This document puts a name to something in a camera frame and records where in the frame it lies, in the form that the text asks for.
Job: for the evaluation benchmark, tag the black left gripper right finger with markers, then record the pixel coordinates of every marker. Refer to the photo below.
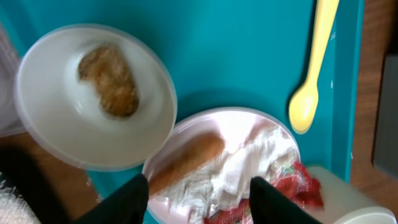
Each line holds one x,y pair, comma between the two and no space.
269,206

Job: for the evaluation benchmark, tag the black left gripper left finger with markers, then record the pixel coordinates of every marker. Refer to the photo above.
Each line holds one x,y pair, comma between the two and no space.
127,205

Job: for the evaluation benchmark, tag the white bowl with food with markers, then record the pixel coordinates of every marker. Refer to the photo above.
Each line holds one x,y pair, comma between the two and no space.
63,114

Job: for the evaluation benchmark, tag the black waste tray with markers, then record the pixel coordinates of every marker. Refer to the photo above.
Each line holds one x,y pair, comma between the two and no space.
24,174

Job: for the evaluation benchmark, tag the grey dishwasher rack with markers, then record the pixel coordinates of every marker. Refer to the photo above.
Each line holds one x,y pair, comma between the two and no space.
385,143

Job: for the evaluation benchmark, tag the red snack wrapper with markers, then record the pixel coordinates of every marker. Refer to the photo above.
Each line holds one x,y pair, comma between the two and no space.
295,183

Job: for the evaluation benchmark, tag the crumpled white napkin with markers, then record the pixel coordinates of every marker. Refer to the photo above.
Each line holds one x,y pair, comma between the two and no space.
223,182

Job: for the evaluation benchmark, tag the white cup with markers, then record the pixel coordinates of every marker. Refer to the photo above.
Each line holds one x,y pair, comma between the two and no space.
344,204

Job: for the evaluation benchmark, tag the pink plate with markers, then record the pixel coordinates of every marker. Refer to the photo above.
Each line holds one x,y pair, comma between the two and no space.
235,125

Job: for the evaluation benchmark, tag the orange carrot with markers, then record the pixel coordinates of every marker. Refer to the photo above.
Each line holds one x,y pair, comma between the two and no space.
195,153

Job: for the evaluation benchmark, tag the yellow plastic spoon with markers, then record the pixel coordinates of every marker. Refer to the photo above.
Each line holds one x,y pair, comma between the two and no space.
303,104

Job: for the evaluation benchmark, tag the spilled white rice pile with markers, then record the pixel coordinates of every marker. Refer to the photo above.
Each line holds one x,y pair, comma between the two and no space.
14,209

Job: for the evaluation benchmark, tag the brown food scrap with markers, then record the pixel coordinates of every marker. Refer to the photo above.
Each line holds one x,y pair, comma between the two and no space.
107,70

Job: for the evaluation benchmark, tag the clear plastic bin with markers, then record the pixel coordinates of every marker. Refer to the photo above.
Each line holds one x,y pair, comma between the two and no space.
10,122

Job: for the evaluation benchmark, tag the teal serving tray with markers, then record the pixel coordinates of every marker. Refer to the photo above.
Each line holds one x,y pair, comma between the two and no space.
229,53

